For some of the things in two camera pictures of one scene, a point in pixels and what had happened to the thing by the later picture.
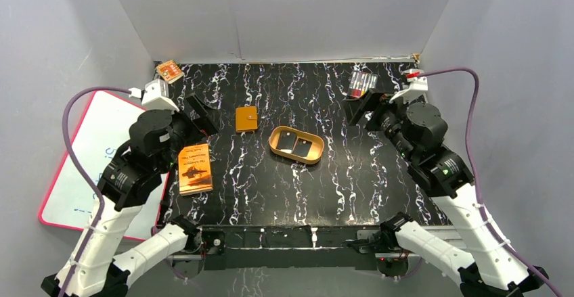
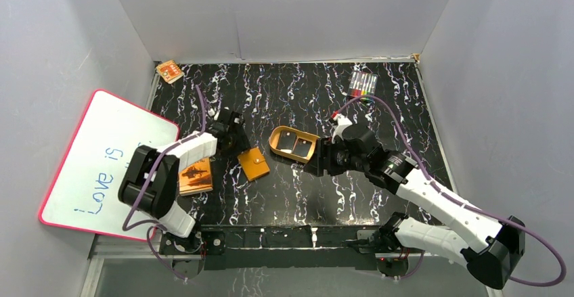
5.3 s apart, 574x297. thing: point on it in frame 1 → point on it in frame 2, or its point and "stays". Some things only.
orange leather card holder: (246, 118) → (253, 164)
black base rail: (294, 246) stays
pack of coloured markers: (360, 83) stays
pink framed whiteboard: (105, 122) stays
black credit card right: (302, 147) stays
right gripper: (368, 105) → (324, 149)
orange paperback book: (195, 172) stays
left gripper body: (200, 113) → (234, 135)
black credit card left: (286, 141) stays
